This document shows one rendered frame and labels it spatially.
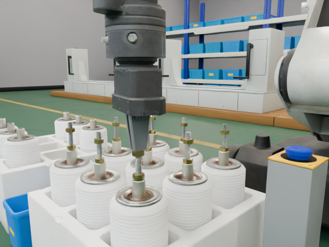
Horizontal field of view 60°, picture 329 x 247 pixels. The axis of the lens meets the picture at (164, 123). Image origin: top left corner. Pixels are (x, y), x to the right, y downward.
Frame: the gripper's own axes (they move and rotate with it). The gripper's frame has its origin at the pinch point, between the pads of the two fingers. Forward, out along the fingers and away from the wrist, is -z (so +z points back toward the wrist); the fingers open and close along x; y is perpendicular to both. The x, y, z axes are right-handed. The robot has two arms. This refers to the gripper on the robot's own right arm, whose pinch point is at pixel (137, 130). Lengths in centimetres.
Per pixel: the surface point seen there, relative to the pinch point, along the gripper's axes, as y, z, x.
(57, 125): 5, -13, 80
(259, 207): -27.4, -19.4, 0.7
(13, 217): 20.4, -25.0, 30.5
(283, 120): -167, -31, 119
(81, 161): 5.5, -10.9, 21.8
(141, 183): 0.0, -8.4, -1.1
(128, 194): 1.4, -10.9, 1.2
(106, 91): -87, -22, 359
